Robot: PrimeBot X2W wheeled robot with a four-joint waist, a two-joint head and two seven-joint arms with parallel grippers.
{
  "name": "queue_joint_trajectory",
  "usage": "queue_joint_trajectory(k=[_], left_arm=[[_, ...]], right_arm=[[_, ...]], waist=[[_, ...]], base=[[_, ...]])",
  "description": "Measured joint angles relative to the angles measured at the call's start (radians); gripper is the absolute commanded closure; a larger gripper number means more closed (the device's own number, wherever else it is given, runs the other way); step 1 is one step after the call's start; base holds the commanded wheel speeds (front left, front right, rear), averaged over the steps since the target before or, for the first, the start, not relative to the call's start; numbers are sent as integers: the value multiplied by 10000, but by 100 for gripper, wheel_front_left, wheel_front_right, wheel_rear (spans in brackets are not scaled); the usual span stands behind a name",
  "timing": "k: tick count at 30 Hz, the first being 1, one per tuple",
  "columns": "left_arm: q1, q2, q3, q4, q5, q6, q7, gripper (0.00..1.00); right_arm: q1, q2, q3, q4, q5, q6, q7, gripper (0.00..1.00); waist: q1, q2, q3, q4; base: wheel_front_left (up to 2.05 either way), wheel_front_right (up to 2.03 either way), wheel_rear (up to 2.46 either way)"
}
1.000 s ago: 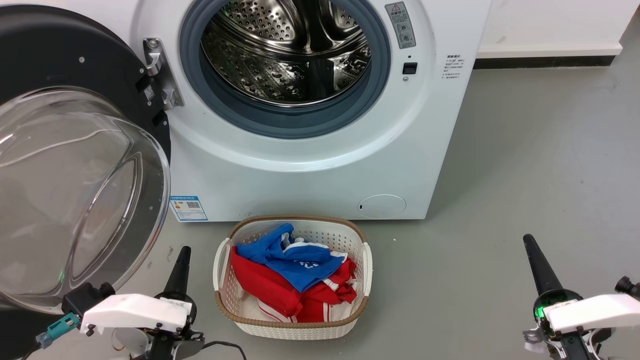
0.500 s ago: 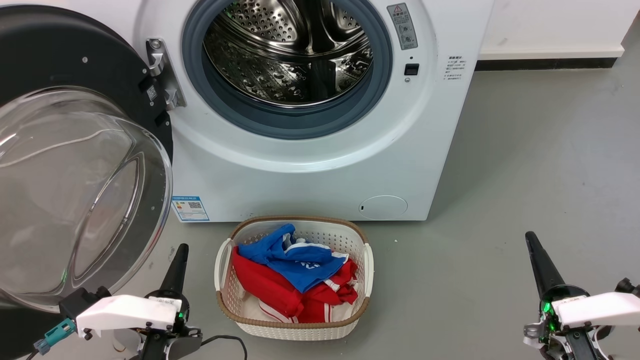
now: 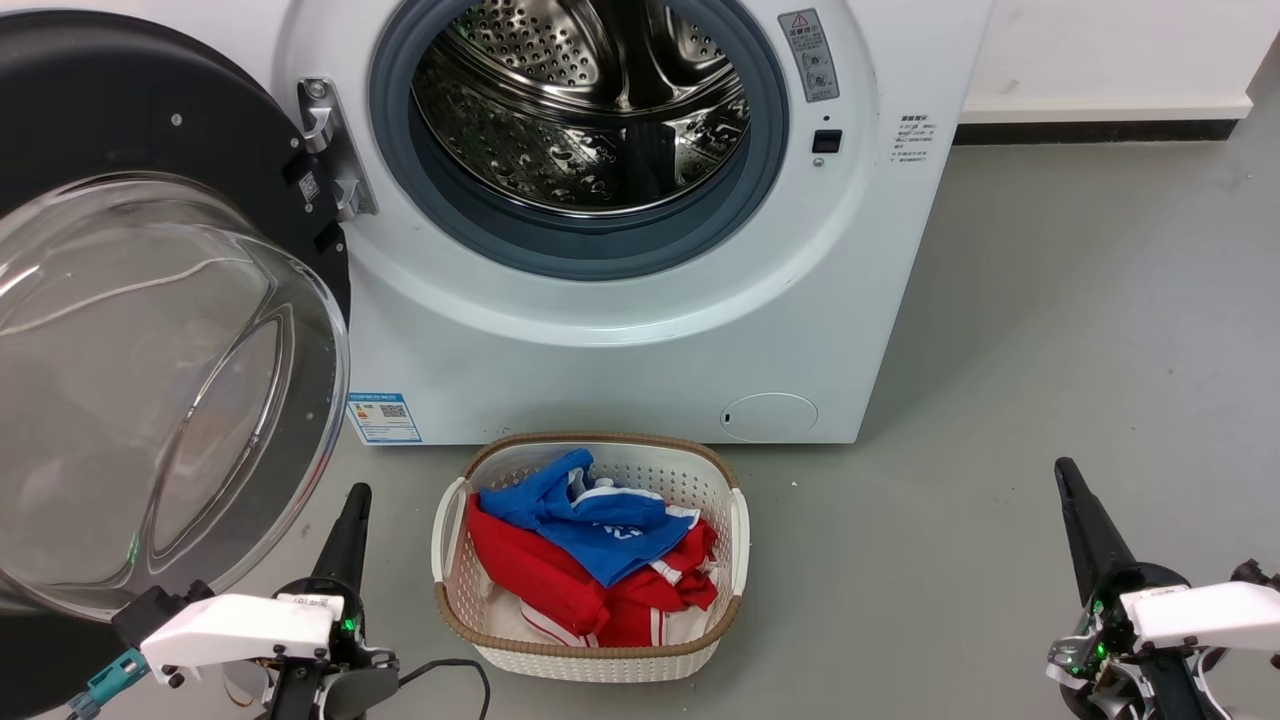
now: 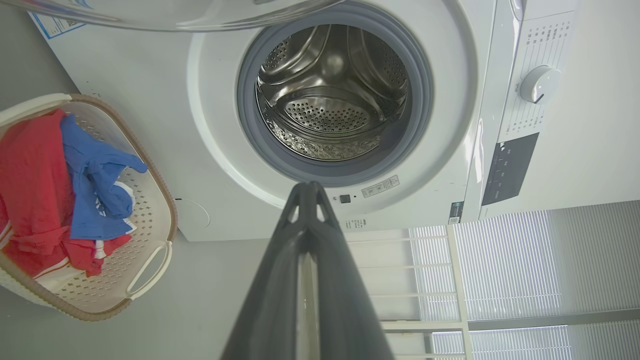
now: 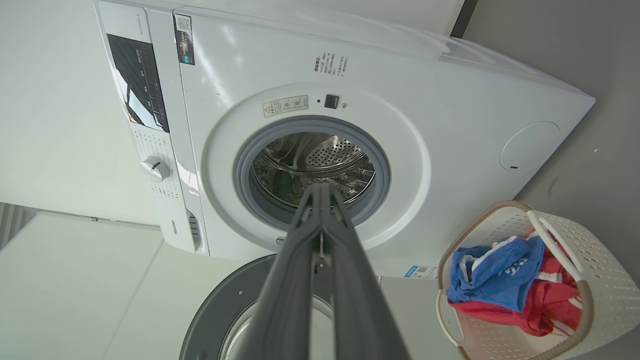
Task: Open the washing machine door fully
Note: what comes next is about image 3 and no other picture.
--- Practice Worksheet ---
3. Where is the teal cable connector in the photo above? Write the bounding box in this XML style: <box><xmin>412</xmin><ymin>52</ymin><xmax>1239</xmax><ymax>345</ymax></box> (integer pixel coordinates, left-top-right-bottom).
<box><xmin>68</xmin><ymin>648</ymin><xmax>151</xmax><ymax>720</ymax></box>

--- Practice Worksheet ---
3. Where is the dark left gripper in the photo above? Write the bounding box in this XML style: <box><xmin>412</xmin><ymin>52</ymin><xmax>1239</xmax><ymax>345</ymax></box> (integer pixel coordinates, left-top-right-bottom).
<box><xmin>262</xmin><ymin>482</ymin><xmax>401</xmax><ymax>720</ymax></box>

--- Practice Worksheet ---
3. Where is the round white filter cover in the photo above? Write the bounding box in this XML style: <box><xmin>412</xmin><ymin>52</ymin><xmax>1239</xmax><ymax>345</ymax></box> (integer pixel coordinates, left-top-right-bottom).
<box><xmin>720</xmin><ymin>392</ymin><xmax>820</xmax><ymax>443</ymax></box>

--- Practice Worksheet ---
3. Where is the blue garment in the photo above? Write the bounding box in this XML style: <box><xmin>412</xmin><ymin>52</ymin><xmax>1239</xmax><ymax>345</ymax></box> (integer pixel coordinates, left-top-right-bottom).
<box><xmin>478</xmin><ymin>448</ymin><xmax>701</xmax><ymax>589</ymax></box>

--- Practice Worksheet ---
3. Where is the thin black cable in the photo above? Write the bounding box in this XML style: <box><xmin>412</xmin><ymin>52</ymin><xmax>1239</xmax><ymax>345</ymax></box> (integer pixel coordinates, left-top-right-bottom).
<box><xmin>398</xmin><ymin>658</ymin><xmax>493</xmax><ymax>720</ymax></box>

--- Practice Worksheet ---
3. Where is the red garment with white stripes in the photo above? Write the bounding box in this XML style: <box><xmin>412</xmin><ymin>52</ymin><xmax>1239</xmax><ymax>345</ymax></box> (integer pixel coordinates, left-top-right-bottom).
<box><xmin>466</xmin><ymin>493</ymin><xmax>721</xmax><ymax>649</ymax></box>

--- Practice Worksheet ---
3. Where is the grey warning sticker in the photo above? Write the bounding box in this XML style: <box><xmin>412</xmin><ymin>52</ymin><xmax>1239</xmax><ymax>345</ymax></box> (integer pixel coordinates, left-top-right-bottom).
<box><xmin>778</xmin><ymin>8</ymin><xmax>841</xmax><ymax>104</ymax></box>

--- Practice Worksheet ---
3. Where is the blue energy label sticker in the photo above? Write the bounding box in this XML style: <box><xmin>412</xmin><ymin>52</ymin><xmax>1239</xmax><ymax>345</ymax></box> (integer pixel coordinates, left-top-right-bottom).
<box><xmin>346</xmin><ymin>392</ymin><xmax>424</xmax><ymax>445</ymax></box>

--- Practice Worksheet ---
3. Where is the black round glass washer door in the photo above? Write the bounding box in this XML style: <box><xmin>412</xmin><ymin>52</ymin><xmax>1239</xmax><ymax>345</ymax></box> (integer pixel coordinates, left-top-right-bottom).
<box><xmin>0</xmin><ymin>10</ymin><xmax>353</xmax><ymax>691</ymax></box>

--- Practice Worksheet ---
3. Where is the silver metal door hinge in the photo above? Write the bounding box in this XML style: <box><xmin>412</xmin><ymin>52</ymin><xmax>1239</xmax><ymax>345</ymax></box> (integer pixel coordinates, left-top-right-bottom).
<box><xmin>297</xmin><ymin>77</ymin><xmax>379</xmax><ymax>223</ymax></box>

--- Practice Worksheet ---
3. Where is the small black text sticker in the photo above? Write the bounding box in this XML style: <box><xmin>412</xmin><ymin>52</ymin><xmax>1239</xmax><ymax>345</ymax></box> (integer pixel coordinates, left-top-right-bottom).
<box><xmin>893</xmin><ymin>112</ymin><xmax>933</xmax><ymax>164</ymax></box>

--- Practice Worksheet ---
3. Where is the white front-load washing machine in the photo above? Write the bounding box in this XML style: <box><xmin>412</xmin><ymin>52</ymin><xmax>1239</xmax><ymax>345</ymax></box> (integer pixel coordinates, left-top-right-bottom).
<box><xmin>250</xmin><ymin>0</ymin><xmax>996</xmax><ymax>446</ymax></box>

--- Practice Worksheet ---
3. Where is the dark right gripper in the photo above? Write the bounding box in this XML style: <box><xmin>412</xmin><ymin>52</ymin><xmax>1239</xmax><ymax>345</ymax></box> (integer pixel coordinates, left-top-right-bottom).
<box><xmin>1045</xmin><ymin>457</ymin><xmax>1236</xmax><ymax>720</ymax></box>

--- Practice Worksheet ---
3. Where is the white and brown laundry basket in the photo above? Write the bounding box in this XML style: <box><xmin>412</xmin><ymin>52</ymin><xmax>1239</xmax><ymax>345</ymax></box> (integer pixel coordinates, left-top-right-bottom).
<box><xmin>430</xmin><ymin>432</ymin><xmax>751</xmax><ymax>685</ymax></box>

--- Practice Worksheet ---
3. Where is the perforated steel drum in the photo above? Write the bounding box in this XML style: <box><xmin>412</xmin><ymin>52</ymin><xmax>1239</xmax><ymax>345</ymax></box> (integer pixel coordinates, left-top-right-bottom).
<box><xmin>410</xmin><ymin>0</ymin><xmax>753</xmax><ymax>219</ymax></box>

